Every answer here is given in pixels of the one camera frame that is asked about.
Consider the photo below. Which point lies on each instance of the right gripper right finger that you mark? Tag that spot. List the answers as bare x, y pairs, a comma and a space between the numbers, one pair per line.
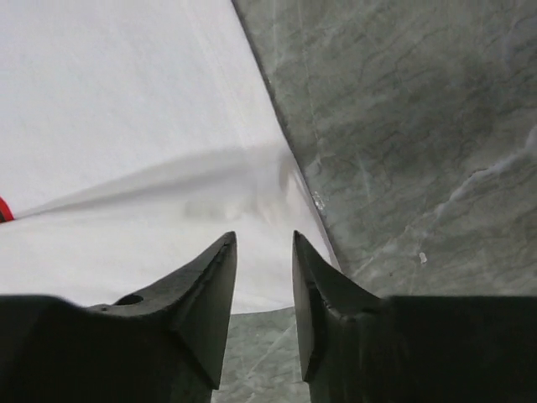
357, 347

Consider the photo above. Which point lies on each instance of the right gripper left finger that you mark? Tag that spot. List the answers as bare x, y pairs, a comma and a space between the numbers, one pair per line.
163, 343

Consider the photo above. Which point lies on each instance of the white Coca-Cola t-shirt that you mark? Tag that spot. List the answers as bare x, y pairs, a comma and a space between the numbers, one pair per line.
133, 135

